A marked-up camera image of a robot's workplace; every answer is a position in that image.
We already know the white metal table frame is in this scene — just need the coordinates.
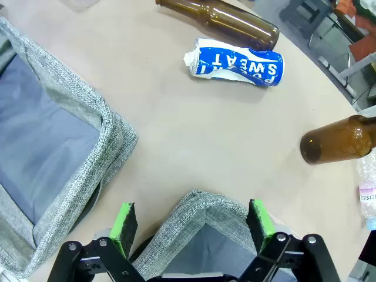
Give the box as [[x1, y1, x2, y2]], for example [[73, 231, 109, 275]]
[[308, 14, 376, 100]]

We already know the clear bottle with pink label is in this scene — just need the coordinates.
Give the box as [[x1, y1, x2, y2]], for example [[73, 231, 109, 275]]
[[355, 152, 376, 231]]

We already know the grey plastic stool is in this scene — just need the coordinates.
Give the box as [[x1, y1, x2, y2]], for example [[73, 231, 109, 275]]
[[278, 0, 333, 30]]

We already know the crushed blue Pocari Sweat can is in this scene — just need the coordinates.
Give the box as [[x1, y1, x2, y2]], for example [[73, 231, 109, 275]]
[[183, 37, 286, 88]]

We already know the clothes pile orange and white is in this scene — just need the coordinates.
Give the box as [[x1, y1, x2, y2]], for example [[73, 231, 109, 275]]
[[333, 0, 376, 62]]

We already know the brown glass bottle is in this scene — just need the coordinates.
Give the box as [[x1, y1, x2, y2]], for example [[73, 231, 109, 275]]
[[155, 0, 280, 51], [300, 115, 376, 165]]

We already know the grey fabric basket Can sign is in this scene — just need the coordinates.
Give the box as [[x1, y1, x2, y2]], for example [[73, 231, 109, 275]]
[[129, 189, 297, 282]]

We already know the green-padded right gripper left finger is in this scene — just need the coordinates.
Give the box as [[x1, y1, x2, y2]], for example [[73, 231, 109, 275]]
[[46, 202, 153, 282]]

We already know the grey fabric basket Plastic sign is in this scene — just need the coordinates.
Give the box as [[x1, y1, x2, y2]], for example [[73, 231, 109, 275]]
[[0, 16, 139, 279]]

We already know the green-padded right gripper right finger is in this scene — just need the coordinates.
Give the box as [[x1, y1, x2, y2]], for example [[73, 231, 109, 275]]
[[234, 199, 341, 282]]

